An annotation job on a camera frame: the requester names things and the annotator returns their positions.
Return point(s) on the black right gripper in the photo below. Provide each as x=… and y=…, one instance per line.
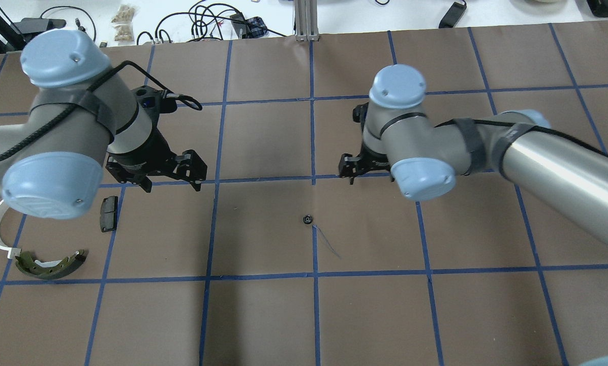
x=371, y=158

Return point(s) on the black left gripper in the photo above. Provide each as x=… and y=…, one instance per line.
x=149, y=151

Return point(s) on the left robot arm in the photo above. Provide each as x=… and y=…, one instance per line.
x=88, y=117

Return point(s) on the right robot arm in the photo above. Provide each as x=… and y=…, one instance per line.
x=425, y=160

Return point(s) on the grey brake pad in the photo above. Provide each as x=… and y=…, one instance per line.
x=108, y=218

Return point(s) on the bag of wooden pieces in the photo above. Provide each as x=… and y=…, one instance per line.
x=124, y=14

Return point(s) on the olive brake shoe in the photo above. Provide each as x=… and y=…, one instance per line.
x=32, y=267

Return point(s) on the black power adapter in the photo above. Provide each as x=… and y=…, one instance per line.
x=453, y=15

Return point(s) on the black monitor stand base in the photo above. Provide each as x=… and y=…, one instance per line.
x=17, y=34

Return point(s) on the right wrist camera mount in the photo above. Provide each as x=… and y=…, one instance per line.
x=359, y=113

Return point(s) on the aluminium frame post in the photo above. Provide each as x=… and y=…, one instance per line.
x=306, y=20

